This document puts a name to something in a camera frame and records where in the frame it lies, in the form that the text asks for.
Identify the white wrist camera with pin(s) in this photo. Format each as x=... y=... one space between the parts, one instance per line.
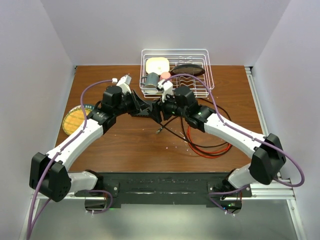
x=166 y=87
x=123 y=83

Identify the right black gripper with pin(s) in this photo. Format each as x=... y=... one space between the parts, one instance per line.
x=156 y=111

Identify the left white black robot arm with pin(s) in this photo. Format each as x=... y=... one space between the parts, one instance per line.
x=49 y=173

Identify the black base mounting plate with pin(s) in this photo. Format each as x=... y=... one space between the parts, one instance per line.
x=164 y=188

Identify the pink cup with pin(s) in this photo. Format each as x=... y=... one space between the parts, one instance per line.
x=164 y=76

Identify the white wire dish rack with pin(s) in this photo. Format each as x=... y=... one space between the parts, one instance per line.
x=200 y=85

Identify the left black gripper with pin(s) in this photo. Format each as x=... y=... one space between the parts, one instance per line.
x=141 y=104

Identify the dark brown oval bowl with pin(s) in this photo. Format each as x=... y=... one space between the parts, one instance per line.
x=190 y=69

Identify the black network switch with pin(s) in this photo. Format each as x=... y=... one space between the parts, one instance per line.
x=143 y=114

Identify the cream square plate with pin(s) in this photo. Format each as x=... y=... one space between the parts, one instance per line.
x=157 y=65

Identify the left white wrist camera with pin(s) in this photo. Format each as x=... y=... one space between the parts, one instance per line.
x=123 y=83

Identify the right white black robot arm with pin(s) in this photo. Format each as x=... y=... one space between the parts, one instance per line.
x=265 y=152

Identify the round yellow green coaster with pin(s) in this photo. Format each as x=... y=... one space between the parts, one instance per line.
x=74 y=118

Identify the grey mug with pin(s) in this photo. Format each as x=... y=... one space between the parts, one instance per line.
x=152 y=80

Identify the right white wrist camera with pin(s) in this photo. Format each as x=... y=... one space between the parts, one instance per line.
x=166 y=87

